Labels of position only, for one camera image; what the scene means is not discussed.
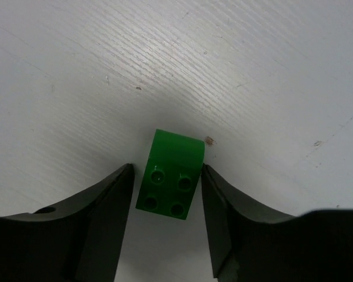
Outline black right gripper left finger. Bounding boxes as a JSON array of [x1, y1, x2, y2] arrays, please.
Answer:
[[0, 164, 135, 281]]

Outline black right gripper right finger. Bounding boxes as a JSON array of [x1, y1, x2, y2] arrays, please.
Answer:
[[201, 165, 353, 281]]

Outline green lego brick top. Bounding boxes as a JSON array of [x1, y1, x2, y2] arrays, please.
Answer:
[[135, 129, 205, 220]]

